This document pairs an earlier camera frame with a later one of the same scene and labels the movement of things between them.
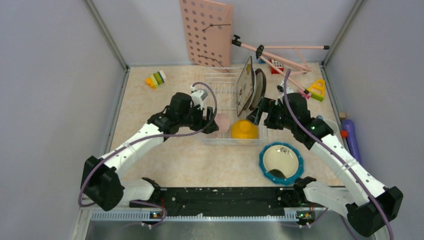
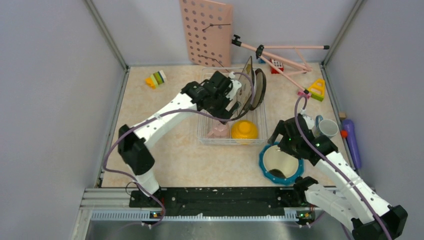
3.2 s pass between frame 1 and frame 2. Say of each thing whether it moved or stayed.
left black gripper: moved
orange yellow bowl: stayed
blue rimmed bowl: stayed
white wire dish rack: stayed
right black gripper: moved
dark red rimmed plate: stayed
